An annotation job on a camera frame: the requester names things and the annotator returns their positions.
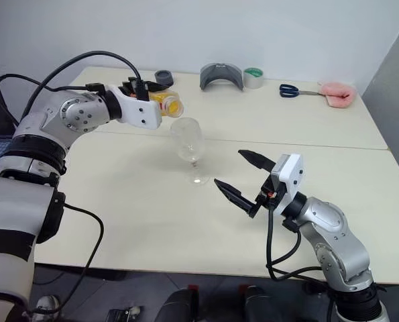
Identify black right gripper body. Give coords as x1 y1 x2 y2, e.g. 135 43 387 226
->
248 171 282 219

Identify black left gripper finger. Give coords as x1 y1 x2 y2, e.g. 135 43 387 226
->
144 80 173 93

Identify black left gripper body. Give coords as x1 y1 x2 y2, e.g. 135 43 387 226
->
117 76 139 99

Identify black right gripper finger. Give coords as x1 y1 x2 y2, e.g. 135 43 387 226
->
213 178 259 211
237 149 276 173

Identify bottle of orange juice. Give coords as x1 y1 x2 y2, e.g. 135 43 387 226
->
148 89 185 119

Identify clear wine glass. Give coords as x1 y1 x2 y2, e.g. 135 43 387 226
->
170 117 211 184

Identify black round cap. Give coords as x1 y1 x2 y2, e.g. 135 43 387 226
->
154 69 174 87

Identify grey curved visor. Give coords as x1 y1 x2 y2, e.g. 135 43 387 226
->
199 62 245 91

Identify grey tape roll green core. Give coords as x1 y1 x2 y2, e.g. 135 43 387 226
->
243 67 265 90

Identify pink fluffy cloth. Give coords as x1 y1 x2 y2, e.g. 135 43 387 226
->
319 82 357 109

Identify black device with white part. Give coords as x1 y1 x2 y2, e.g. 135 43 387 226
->
107 306 143 322

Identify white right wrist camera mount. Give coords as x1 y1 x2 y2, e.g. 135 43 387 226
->
270 153 306 216

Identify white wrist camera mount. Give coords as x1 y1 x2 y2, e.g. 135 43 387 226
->
270 153 306 216
105 84 163 130

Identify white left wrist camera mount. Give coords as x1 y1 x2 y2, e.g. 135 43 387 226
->
105 84 163 130

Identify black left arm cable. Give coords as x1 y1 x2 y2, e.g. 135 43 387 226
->
0 50 150 127

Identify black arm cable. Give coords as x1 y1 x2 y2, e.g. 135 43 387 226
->
265 196 331 286
0 50 150 127

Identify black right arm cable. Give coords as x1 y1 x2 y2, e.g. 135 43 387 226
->
265 196 331 286

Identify black-handled scissors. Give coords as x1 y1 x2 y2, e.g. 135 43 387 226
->
279 83 324 99

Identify black torso cable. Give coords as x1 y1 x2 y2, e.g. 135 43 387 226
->
63 203 105 291

